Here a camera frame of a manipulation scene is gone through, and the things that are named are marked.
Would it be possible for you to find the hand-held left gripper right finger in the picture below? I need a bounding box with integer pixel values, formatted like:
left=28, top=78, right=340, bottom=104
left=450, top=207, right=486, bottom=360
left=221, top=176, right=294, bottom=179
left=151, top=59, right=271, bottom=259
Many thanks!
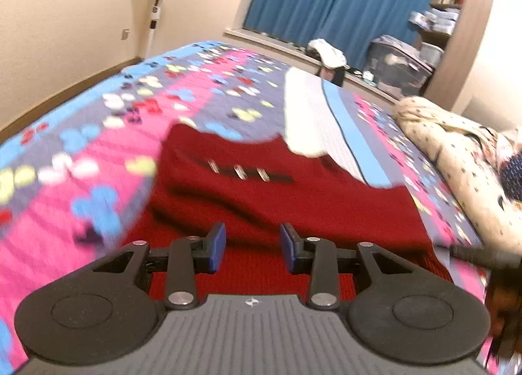
left=278, top=222, right=412, bottom=310

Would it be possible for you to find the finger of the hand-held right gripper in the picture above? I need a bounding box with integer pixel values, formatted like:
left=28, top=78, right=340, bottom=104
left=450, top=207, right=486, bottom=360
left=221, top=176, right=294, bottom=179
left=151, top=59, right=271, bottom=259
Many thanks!
left=449, top=245, right=522, bottom=269

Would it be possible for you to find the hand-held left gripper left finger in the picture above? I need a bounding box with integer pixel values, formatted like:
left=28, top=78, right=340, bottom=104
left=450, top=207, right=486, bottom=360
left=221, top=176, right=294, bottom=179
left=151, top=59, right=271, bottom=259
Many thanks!
left=92, top=222, right=227, bottom=310

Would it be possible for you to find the red knitted sweater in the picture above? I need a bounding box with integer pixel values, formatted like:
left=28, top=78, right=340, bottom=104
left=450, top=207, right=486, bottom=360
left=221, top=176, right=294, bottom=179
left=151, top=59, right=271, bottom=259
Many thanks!
left=134, top=124, right=453, bottom=306

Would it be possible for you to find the white clothes pile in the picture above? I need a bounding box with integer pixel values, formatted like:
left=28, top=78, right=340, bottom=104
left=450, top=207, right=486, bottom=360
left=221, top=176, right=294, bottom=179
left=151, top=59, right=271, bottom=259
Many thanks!
left=307, top=38, right=350, bottom=71

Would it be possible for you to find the dark blue dotted pillow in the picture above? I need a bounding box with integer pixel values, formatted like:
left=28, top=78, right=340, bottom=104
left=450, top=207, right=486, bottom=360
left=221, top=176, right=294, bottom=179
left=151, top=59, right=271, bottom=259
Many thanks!
left=499, top=152, right=522, bottom=209

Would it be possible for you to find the cream star-print duvet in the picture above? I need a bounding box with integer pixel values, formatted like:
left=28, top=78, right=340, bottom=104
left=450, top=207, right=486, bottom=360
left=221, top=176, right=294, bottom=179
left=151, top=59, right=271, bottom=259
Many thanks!
left=392, top=96, right=522, bottom=255

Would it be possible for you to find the floral printed blanket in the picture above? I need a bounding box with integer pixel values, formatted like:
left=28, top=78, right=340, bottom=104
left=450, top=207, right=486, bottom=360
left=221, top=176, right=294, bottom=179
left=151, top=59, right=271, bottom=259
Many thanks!
left=0, top=41, right=522, bottom=375

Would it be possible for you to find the clear plastic storage bin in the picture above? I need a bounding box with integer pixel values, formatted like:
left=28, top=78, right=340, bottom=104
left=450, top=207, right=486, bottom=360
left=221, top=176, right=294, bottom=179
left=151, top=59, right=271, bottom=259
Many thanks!
left=368, top=35, right=434, bottom=97

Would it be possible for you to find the white basket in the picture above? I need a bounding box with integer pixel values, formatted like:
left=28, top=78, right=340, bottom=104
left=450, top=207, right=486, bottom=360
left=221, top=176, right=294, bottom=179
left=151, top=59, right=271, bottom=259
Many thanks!
left=419, top=42, right=445, bottom=68

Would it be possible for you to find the wooden shelf unit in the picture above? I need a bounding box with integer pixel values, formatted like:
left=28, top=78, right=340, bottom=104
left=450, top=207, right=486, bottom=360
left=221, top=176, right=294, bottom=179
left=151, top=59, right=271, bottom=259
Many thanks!
left=408, top=0, right=495, bottom=112

